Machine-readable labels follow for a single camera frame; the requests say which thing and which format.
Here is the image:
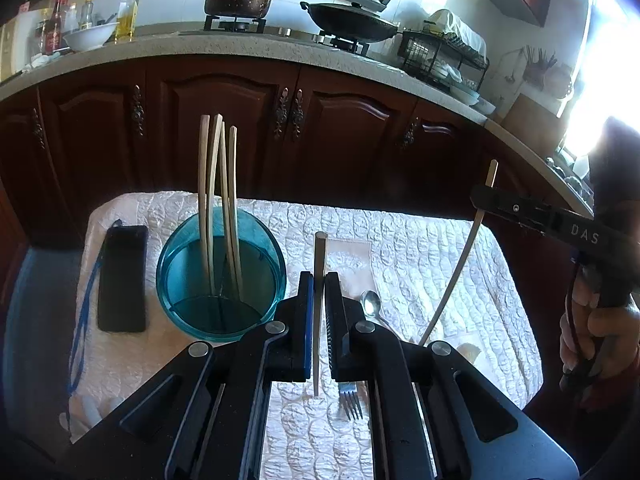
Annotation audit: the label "person's right hand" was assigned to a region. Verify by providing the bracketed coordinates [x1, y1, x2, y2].
[559, 272, 640, 401]

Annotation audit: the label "blue phone lanyard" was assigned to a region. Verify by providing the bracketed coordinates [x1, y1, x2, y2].
[66, 219, 124, 392]

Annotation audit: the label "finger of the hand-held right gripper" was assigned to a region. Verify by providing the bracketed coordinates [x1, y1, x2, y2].
[471, 185, 551, 235]

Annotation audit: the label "dark wooden kitchen cabinet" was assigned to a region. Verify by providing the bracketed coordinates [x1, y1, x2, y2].
[0, 55, 596, 271]

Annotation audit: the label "ornate metal cabinet handle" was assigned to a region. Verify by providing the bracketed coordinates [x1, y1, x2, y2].
[274, 87, 291, 140]
[290, 89, 306, 141]
[399, 117, 422, 151]
[130, 85, 147, 137]
[31, 107, 47, 150]

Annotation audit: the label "white cloth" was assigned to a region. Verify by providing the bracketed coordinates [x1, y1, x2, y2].
[429, 8, 489, 59]

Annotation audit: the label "white bowl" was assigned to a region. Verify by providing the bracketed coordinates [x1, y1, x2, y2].
[62, 22, 119, 54]

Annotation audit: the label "speckled stone countertop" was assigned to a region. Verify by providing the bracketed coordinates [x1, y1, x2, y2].
[0, 30, 596, 218]

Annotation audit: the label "metal fork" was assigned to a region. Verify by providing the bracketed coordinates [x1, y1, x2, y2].
[337, 382, 365, 422]

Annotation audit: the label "teal transparent plastic container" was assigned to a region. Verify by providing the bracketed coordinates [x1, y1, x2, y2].
[156, 207, 287, 344]

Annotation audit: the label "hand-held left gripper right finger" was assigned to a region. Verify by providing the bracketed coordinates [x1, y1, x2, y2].
[324, 270, 581, 480]

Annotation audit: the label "small metal spoon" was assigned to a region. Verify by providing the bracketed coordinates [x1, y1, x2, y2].
[360, 290, 403, 341]

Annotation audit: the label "hanging kitchen utensils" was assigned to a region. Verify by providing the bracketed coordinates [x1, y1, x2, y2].
[520, 44, 560, 88]

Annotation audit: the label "black smartphone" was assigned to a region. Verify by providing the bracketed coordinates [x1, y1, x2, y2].
[96, 225, 150, 334]

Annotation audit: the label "black wok with lid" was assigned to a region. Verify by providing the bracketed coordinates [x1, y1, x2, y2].
[300, 1, 401, 44]

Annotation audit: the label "black wire dish rack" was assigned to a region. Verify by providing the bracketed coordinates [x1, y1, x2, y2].
[400, 30, 492, 92]

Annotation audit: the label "white rag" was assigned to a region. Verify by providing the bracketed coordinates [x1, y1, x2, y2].
[19, 51, 68, 75]

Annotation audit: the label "gas stove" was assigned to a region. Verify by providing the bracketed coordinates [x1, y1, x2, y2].
[177, 14, 372, 56]

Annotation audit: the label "grey metal chopstick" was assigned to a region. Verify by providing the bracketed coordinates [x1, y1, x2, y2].
[312, 231, 329, 397]

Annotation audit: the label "pale bamboo chopstick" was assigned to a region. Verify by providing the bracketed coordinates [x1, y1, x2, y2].
[220, 121, 242, 293]
[419, 159, 500, 347]
[198, 114, 215, 295]
[209, 113, 224, 293]
[228, 125, 246, 297]

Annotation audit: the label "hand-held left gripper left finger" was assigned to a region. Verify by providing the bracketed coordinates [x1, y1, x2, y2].
[65, 270, 316, 480]

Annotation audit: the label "wooden cutting board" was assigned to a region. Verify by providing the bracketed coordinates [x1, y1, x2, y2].
[499, 92, 567, 153]

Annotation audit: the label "yellow cooking oil bottle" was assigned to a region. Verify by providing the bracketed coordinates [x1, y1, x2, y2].
[115, 0, 141, 42]

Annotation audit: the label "dark sauce bottle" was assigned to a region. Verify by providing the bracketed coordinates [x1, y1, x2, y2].
[44, 0, 65, 56]

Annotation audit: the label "white quilted tablecloth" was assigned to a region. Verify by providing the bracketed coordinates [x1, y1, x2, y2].
[65, 190, 546, 480]

